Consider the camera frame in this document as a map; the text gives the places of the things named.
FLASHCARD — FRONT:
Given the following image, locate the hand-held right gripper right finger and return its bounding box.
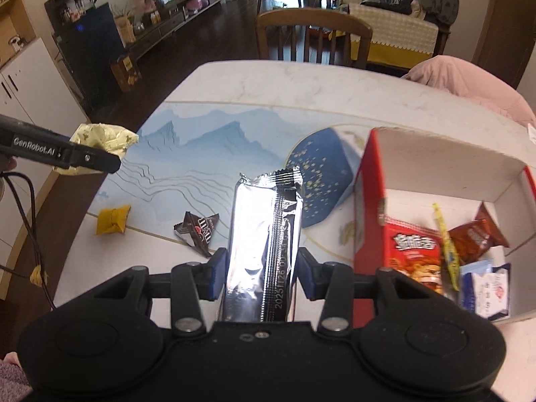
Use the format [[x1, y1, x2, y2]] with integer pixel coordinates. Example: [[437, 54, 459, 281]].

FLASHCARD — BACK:
[[296, 248, 440, 336]]

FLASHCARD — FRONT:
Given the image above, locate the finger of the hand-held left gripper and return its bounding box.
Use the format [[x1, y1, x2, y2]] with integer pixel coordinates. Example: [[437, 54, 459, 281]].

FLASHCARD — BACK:
[[68, 141, 122, 174]]

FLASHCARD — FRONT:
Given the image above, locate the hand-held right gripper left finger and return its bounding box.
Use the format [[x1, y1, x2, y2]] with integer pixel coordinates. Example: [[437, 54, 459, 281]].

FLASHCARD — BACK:
[[94, 248, 229, 336]]

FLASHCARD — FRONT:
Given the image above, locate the cream foil snack bag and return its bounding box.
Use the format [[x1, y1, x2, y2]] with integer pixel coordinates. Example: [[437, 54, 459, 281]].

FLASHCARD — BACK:
[[54, 122, 140, 175]]

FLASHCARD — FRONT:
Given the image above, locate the silver foil snack packet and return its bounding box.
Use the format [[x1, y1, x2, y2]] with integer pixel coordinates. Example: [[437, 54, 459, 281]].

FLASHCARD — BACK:
[[218, 166, 305, 323]]

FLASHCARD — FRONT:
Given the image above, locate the red cartoon snack bag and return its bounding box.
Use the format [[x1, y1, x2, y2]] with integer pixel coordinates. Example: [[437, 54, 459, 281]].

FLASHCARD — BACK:
[[383, 222, 445, 296]]

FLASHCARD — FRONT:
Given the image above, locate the yellow snack packet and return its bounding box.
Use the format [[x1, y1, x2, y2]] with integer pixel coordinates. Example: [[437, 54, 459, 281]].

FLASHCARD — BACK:
[[432, 203, 461, 291], [95, 205, 132, 236]]

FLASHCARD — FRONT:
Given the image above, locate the red cardboard box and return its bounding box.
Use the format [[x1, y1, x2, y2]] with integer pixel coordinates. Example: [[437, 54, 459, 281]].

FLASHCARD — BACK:
[[353, 127, 536, 323]]

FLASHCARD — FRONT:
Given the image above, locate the light blue packet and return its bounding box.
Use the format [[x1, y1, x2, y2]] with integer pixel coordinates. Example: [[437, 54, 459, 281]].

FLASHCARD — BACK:
[[459, 260, 492, 302]]

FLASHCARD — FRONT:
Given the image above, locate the brown snack packet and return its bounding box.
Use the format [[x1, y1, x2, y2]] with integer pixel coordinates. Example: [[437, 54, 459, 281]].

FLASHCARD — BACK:
[[448, 202, 511, 266]]

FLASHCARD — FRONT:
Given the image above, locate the white and blue packet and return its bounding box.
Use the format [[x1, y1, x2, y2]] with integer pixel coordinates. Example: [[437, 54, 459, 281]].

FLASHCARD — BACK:
[[463, 264, 512, 321]]

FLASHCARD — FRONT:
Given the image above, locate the dark triangular snack packet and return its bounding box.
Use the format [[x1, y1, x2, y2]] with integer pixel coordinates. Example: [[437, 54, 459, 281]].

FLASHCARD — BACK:
[[174, 211, 220, 258]]

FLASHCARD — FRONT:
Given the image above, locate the white cabinet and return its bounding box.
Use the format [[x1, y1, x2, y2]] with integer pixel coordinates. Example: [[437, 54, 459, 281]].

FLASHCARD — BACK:
[[0, 36, 90, 302]]

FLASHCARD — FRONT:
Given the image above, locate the black tall appliance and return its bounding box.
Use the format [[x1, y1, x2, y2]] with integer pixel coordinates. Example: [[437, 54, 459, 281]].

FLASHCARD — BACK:
[[44, 2, 126, 114]]

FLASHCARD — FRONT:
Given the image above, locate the mountain print table mat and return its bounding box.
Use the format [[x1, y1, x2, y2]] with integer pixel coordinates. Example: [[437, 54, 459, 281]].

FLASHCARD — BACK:
[[86, 101, 378, 260]]

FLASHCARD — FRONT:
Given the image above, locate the wooden television cabinet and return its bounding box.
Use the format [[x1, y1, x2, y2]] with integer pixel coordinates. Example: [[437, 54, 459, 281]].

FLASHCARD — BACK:
[[121, 0, 229, 63]]

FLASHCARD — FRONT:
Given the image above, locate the purple knit clothing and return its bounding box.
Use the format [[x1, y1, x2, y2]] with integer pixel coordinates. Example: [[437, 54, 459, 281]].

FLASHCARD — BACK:
[[0, 352, 34, 402]]

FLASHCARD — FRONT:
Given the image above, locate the pink cloth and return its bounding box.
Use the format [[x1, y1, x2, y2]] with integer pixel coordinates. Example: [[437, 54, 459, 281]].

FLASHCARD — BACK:
[[400, 54, 536, 128]]

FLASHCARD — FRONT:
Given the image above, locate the wooden chair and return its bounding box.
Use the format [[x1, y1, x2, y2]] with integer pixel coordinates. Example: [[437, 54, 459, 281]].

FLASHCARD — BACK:
[[255, 8, 373, 70]]

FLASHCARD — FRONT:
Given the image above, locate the sofa with cream cover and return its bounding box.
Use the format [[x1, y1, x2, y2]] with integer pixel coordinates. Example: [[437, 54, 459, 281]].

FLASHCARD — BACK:
[[337, 0, 453, 70]]

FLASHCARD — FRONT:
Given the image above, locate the wooden door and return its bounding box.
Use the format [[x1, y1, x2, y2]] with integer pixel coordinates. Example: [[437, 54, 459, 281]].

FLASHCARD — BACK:
[[473, 0, 536, 88]]

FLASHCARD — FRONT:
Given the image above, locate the black cable with yellow tape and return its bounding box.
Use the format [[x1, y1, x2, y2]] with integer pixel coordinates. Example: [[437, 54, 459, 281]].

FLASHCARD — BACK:
[[0, 171, 57, 311]]

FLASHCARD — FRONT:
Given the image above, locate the wooden wall shelf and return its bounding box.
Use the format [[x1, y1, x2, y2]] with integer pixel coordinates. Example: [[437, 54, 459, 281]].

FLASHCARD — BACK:
[[0, 0, 38, 68]]

